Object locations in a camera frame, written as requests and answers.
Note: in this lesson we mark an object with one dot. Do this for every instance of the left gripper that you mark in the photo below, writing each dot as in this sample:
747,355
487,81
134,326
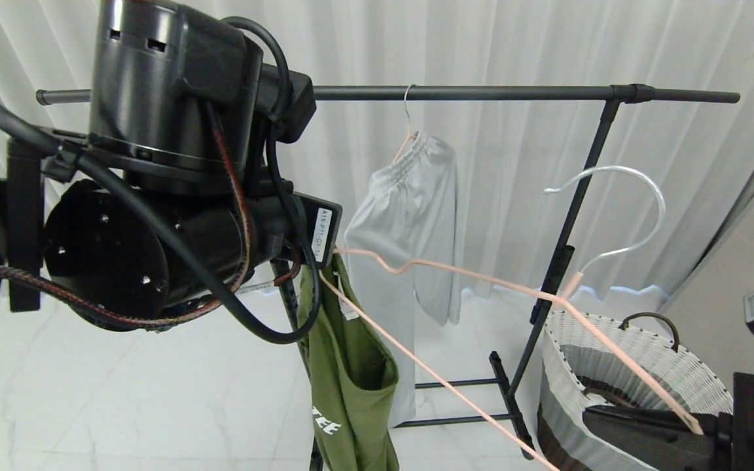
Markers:
102,261

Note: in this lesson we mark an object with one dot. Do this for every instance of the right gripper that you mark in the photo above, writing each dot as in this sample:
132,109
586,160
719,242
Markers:
750,445

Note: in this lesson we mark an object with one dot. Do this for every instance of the white laundry basket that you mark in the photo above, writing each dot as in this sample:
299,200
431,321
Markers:
678,373

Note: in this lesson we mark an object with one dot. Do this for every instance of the green shirt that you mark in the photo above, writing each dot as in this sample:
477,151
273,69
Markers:
351,392

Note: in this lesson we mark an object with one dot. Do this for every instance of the pink clothes hanger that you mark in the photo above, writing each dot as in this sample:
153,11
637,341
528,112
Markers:
408,124
612,350

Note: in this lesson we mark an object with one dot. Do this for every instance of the pale grey trousers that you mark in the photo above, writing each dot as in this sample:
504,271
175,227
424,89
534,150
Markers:
410,216

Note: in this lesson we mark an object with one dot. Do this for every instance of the black clothes rack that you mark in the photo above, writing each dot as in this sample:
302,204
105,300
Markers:
482,93

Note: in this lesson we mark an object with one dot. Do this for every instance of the white curtain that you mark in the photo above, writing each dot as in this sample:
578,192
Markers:
514,52

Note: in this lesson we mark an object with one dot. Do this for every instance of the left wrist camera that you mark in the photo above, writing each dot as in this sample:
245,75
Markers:
288,104

